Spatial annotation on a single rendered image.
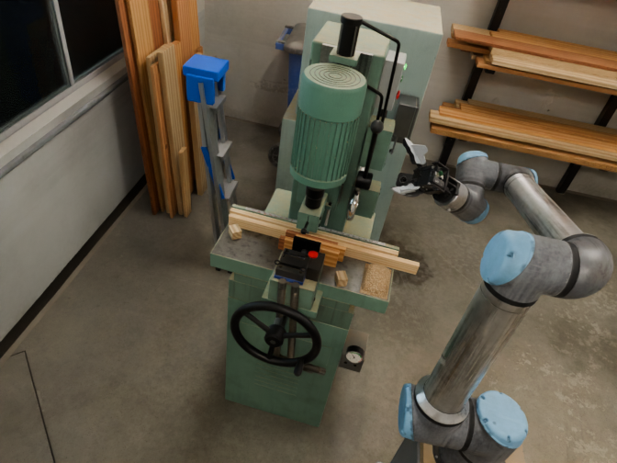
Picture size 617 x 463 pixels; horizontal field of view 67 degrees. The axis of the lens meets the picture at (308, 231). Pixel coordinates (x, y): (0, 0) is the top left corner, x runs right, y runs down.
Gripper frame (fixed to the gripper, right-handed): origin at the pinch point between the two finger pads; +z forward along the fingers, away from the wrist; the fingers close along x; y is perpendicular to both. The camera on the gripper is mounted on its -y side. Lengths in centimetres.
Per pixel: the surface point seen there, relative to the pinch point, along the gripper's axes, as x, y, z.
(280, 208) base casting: 4, -72, -12
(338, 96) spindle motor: -7.7, -1.5, 22.8
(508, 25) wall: -189, -83, -148
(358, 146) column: -13.1, -25.8, -6.3
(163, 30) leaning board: -90, -168, 39
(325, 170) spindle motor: 5.1, -15.6, 10.8
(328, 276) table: 30.1, -30.9, -12.3
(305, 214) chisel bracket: 14.4, -31.6, 2.6
